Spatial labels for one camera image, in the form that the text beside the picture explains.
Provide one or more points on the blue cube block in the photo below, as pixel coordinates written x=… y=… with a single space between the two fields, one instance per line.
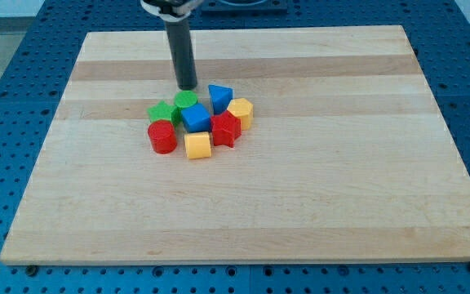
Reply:
x=196 y=118

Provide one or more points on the yellow cube block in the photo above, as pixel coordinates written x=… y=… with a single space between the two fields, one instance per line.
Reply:
x=197 y=145

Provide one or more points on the blue triangle block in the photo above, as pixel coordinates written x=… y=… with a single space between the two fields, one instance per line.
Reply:
x=220 y=98

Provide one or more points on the light wooden board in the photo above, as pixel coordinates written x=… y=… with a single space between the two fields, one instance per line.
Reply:
x=348 y=159

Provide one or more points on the red star block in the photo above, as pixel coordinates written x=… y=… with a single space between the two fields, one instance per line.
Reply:
x=225 y=129

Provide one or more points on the green cylinder block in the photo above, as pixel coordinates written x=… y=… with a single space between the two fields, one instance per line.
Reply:
x=185 y=99

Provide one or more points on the red cylinder block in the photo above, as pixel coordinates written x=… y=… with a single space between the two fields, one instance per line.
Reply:
x=162 y=136

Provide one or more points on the yellow hexagon block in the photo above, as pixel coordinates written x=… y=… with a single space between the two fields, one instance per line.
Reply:
x=243 y=109

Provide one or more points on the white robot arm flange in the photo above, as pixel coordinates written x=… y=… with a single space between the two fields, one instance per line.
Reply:
x=170 y=10

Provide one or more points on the green star block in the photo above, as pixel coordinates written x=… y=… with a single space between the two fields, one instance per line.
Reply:
x=164 y=111

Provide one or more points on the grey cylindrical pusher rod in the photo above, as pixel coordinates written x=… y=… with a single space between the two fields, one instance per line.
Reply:
x=181 y=47

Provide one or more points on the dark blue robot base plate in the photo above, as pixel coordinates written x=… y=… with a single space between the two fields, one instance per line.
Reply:
x=217 y=7

